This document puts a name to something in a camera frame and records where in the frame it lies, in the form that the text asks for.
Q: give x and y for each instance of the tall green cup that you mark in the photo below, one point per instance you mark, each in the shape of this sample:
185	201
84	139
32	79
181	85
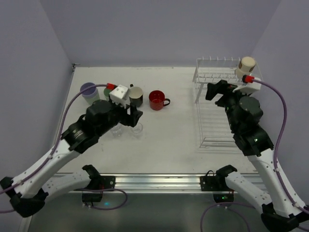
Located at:
106	93

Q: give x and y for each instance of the black mug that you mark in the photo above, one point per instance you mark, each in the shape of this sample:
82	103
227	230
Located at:
136	95

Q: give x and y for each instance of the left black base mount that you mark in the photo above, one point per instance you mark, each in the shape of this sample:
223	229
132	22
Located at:
104	182

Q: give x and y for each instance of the red mug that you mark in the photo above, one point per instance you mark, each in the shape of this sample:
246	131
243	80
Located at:
157	100

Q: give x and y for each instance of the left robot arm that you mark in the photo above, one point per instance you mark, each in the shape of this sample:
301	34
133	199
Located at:
29	191

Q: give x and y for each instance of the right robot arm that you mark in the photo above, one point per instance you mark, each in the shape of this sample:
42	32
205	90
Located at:
279	206

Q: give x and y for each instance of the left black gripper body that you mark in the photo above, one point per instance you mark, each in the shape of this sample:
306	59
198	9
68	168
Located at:
129	116

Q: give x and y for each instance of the clear glass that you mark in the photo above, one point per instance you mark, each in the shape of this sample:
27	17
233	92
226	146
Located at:
137	130
117	130

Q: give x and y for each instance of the cream cup with brown band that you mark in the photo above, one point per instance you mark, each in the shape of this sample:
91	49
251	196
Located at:
245	66

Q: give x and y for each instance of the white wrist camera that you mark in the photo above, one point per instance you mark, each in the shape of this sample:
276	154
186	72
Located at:
119	95
250	85

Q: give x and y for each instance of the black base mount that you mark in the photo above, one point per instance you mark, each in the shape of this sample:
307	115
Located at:
211	182
104	182

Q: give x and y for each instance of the purple cup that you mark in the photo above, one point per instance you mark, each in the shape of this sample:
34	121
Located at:
90	94

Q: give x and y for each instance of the white wire dish rack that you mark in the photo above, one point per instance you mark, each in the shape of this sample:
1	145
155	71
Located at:
214	128

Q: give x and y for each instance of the aluminium rail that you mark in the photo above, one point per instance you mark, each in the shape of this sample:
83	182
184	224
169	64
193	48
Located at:
136	183

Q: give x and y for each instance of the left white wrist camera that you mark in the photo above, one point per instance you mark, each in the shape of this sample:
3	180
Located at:
119	95

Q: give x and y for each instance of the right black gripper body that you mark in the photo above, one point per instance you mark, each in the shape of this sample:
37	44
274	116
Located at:
222	89

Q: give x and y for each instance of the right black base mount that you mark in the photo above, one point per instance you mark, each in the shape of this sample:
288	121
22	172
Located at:
211	182

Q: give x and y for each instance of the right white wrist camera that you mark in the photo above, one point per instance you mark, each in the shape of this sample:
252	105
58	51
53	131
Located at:
250	85

